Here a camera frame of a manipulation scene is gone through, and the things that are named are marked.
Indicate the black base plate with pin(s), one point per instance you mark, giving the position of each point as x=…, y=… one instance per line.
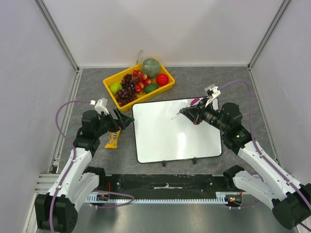
x=168, y=183

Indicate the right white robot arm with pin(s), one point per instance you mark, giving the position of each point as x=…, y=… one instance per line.
x=288, y=198

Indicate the white slotted cable duct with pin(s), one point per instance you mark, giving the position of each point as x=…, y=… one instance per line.
x=157, y=198

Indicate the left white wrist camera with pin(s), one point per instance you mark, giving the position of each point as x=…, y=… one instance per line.
x=100, y=106

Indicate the yellow plastic tray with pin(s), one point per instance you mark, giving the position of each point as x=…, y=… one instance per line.
x=117, y=78

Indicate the white whiteboard black frame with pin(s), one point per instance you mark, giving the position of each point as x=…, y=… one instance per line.
x=162, y=135

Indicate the left aluminium frame post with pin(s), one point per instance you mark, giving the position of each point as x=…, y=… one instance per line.
x=57, y=34

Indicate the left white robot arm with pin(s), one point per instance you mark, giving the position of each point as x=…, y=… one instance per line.
x=57, y=210

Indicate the green lime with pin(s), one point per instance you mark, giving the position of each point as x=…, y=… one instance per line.
x=115, y=87

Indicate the dark purple grape bunch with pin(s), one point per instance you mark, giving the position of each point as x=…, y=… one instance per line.
x=127, y=93

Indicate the green avocado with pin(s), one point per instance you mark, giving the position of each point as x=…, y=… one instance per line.
x=150, y=88

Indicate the yellow candy packet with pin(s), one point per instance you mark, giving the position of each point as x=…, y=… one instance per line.
x=113, y=140

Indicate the red peach slices cluster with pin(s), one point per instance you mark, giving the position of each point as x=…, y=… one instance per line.
x=140, y=80

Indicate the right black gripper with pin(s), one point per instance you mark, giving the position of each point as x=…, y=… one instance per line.
x=198, y=113

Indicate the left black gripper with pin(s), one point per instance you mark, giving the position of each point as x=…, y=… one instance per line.
x=123, y=121

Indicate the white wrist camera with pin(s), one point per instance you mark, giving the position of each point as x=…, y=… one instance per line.
x=100, y=106
x=212, y=93

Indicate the green netted melon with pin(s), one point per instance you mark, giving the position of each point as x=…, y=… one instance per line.
x=151, y=67

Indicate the red apple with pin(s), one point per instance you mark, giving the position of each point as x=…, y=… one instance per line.
x=162, y=79

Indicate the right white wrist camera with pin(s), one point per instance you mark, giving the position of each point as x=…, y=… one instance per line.
x=212, y=93

